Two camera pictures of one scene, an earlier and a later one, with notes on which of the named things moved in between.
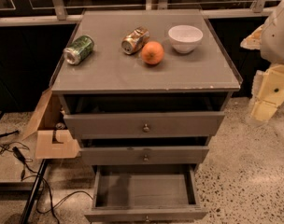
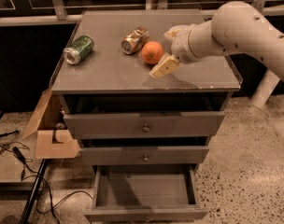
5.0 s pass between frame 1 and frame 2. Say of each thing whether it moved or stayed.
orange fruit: stayed
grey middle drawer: stayed
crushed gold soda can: stayed
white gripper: moved
